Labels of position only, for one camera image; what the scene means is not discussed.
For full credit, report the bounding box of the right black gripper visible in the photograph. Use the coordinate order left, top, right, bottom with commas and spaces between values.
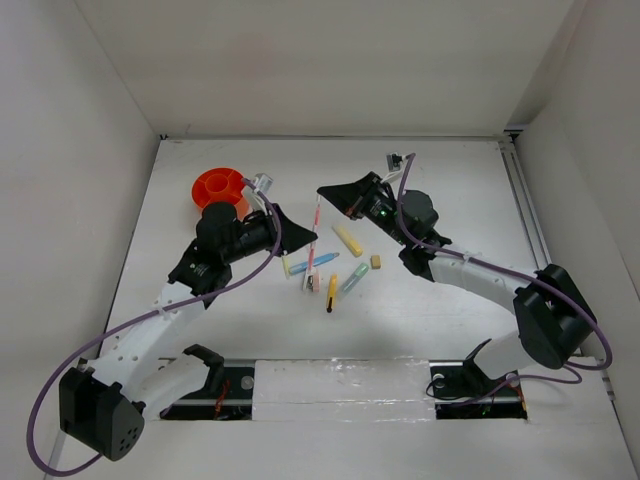
319, 172, 410, 246

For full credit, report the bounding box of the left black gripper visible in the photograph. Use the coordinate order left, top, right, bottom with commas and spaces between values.
222, 202, 316, 264

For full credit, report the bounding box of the pale yellow pen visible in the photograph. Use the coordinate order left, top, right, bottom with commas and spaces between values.
281, 255, 291, 280

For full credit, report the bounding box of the pink pen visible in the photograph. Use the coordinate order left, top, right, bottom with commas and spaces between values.
305, 195, 321, 289

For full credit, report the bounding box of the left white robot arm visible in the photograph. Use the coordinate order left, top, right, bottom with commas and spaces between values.
59, 202, 317, 461

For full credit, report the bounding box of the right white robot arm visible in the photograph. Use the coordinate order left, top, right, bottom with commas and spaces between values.
317, 172, 597, 403

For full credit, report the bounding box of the orange round divided container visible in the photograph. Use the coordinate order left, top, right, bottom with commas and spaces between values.
191, 167, 250, 220

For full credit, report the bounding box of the yellow highlighter marker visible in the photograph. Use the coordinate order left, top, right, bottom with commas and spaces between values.
332, 225, 363, 257

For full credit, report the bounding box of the tan eraser block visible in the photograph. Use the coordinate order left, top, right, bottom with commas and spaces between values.
370, 255, 381, 270

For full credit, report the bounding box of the green highlighter marker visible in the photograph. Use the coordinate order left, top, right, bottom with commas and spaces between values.
339, 263, 369, 295

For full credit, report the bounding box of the blue pen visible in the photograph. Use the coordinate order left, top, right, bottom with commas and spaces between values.
288, 252, 340, 275

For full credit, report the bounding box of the yellow black-tipped pen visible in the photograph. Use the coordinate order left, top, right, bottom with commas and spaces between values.
326, 274, 338, 313

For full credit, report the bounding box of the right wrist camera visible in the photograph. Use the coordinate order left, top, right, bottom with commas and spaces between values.
383, 153, 405, 184

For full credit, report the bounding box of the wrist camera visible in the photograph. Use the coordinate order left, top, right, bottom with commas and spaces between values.
383, 153, 405, 184
242, 173, 273, 212

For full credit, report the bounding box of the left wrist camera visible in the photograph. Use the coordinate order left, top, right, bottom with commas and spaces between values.
242, 173, 273, 212

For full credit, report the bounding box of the aluminium rail frame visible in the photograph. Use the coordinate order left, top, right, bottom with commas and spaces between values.
502, 128, 614, 401

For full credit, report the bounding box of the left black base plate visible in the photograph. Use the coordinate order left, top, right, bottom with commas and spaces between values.
160, 360, 256, 421

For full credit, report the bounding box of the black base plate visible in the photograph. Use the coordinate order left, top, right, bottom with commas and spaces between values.
425, 361, 528, 420
160, 360, 256, 421

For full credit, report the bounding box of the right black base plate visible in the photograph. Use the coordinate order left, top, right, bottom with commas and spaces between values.
425, 361, 528, 420

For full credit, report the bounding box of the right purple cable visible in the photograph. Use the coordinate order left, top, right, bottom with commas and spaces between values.
394, 152, 614, 406

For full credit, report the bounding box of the purple cable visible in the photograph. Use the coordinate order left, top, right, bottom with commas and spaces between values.
25, 177, 284, 476
394, 152, 614, 406

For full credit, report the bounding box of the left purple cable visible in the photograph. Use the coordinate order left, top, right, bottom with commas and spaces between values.
25, 177, 284, 476

